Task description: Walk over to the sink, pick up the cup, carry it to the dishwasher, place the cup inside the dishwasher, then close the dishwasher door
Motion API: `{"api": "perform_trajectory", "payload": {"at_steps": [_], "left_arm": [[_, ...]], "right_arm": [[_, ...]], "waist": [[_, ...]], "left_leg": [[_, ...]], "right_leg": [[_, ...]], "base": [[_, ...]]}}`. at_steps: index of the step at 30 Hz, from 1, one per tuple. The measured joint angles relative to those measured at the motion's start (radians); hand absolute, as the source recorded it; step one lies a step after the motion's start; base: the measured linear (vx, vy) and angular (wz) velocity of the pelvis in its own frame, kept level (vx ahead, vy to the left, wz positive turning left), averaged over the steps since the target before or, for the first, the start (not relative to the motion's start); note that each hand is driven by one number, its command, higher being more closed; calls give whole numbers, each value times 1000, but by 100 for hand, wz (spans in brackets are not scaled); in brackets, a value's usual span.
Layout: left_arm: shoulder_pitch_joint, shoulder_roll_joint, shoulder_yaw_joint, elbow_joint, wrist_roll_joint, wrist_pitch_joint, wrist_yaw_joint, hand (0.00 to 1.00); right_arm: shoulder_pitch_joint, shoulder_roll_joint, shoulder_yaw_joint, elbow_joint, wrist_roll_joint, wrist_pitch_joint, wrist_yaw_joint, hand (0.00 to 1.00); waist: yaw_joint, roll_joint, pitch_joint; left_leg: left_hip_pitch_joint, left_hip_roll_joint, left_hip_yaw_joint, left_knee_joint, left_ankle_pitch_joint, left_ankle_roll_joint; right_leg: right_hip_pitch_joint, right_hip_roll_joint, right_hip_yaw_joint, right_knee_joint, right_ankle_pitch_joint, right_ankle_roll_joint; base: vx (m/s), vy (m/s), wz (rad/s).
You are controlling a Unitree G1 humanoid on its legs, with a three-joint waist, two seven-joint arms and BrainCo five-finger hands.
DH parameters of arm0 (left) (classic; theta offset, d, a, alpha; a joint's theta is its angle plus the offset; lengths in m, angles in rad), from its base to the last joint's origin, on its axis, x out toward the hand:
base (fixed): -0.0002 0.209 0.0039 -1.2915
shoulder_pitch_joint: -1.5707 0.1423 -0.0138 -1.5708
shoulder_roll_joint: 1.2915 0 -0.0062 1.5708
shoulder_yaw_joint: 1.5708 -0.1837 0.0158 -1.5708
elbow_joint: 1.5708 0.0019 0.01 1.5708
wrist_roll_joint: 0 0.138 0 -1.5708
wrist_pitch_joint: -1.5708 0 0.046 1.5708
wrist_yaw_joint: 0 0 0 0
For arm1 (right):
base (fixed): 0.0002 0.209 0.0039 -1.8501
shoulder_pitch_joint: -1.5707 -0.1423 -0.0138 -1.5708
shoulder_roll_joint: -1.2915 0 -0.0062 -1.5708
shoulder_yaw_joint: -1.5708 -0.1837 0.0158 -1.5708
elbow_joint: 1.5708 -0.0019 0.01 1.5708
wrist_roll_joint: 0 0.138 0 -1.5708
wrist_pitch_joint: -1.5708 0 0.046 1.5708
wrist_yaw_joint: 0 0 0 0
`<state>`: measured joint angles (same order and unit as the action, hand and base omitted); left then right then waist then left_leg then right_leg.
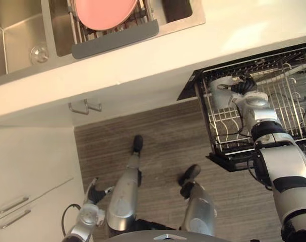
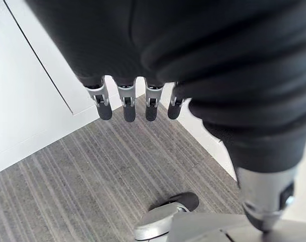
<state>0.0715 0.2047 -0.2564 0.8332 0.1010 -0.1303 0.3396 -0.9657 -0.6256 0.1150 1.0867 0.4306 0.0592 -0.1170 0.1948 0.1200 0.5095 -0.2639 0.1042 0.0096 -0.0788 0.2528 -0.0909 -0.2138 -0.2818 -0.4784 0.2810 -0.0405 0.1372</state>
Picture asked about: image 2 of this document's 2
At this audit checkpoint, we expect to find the white cabinet door panel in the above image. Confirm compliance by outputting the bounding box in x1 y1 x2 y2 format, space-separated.
5 0 118 116

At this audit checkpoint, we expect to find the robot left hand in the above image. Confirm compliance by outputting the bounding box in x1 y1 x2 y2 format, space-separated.
25 0 306 232

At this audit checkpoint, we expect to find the silver robot leg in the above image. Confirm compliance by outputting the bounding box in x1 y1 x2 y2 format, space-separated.
134 203 306 242

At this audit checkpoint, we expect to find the dark robot foot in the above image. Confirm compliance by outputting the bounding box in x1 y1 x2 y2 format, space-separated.
149 192 200 212

